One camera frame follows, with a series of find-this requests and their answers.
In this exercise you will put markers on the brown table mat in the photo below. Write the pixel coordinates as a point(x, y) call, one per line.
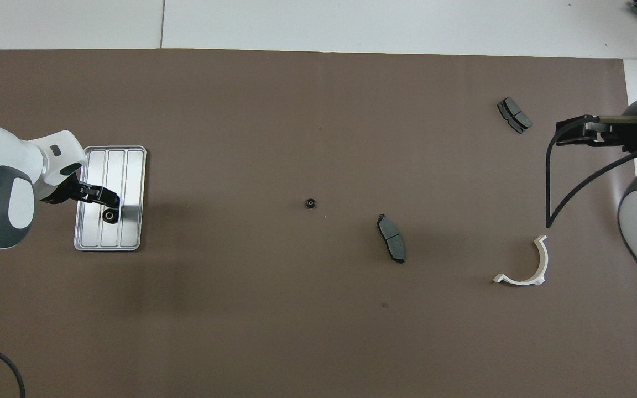
point(274, 110)

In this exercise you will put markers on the long grey brake pad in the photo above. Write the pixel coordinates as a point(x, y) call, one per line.
point(391, 239)

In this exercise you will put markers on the silver metal tray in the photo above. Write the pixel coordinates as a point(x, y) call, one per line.
point(130, 182)

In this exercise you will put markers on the white curved plastic bracket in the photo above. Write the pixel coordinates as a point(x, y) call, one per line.
point(542, 260)

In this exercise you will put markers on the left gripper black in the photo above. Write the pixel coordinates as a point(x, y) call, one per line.
point(64, 190)

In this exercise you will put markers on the short grey brake pad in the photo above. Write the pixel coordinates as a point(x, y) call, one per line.
point(515, 115)

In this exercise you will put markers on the small black bearing gear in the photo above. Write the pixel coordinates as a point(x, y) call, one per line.
point(310, 204)

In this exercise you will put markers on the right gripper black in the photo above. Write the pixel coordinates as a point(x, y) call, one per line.
point(631, 132)

